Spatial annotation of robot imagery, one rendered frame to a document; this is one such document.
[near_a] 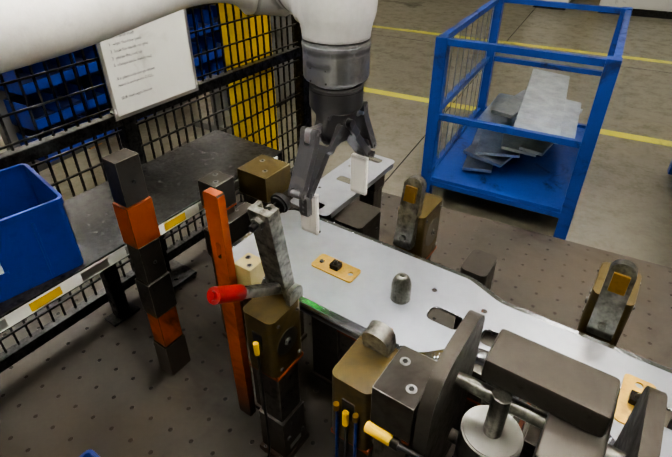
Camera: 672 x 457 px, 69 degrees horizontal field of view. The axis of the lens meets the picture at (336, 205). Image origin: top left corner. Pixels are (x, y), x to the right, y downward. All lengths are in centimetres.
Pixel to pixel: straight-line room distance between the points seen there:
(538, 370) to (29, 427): 94
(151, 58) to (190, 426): 75
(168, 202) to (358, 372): 57
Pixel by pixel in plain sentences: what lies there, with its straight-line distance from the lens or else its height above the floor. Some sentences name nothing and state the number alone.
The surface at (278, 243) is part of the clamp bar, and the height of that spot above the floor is 116.
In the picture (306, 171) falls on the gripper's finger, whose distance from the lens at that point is 66.
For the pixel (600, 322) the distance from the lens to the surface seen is 86.
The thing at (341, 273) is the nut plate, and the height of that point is 100.
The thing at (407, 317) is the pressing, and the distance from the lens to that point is 78.
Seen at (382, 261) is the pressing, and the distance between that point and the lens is 88.
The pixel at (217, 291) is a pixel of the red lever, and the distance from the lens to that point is 62.
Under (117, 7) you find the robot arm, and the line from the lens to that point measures 61.
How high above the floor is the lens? 156
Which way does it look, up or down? 33 degrees down
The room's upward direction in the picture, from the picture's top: straight up
